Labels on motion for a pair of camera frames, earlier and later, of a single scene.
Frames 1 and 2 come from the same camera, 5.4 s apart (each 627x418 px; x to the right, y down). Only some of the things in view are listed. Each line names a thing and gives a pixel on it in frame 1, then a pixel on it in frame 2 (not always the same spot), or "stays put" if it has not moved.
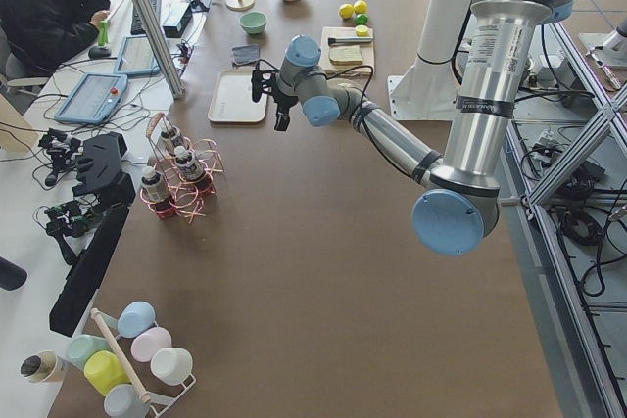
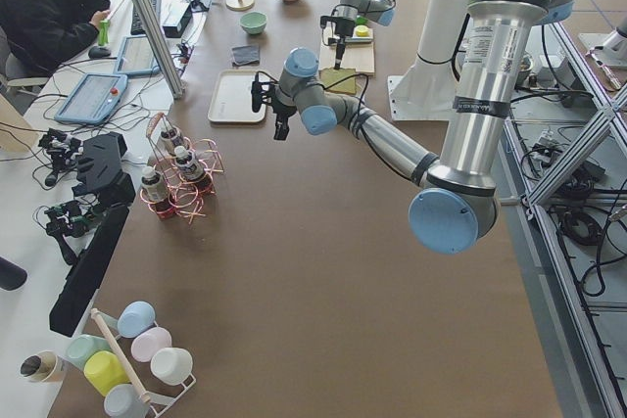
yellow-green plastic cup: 104,371 stays put
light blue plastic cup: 134,318 stays put
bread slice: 349,53 → 330,76
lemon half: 362,30 stays put
